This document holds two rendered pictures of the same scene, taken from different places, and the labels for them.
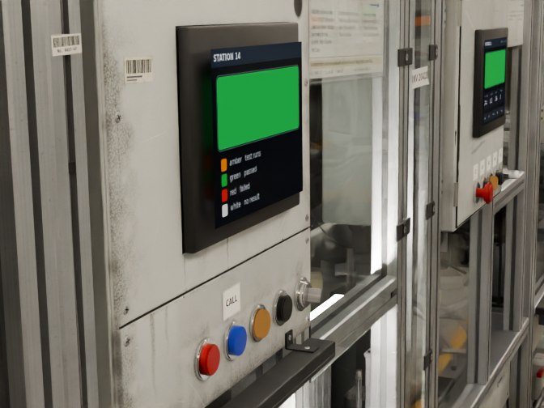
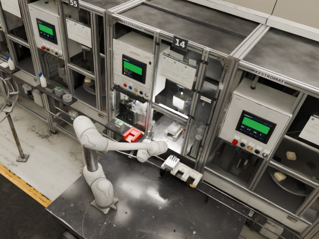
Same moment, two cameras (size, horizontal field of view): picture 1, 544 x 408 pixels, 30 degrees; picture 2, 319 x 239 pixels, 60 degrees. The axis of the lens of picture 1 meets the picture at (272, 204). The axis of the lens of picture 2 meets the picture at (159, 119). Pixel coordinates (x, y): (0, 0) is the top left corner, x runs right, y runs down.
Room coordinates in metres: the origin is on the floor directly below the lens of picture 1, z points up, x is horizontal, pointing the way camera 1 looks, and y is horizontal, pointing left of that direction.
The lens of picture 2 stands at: (1.39, -2.02, 2.93)
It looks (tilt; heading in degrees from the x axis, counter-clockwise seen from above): 42 degrees down; 93
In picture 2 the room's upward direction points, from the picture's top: 8 degrees clockwise
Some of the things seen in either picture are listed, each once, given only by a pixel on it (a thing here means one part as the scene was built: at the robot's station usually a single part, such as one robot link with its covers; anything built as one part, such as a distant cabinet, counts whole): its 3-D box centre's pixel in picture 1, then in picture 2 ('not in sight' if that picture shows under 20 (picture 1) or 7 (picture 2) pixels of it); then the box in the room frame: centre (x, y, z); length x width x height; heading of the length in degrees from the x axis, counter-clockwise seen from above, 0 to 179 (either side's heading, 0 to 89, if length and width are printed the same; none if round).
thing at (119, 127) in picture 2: not in sight; (120, 125); (0.89, -0.02, 0.97); 0.08 x 0.08 x 0.12; 66
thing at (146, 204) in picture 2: not in sight; (151, 210); (1.35, -0.70, 0.66); 1.50 x 1.06 x 0.04; 156
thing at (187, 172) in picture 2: not in sight; (181, 172); (1.57, -0.36, 0.84); 0.36 x 0.14 x 0.10; 156
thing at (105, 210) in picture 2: not in sight; (106, 201); (0.95, -0.72, 0.71); 0.22 x 0.18 x 0.06; 156
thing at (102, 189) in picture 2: not in sight; (103, 190); (0.92, -0.71, 0.85); 0.18 x 0.16 x 0.22; 132
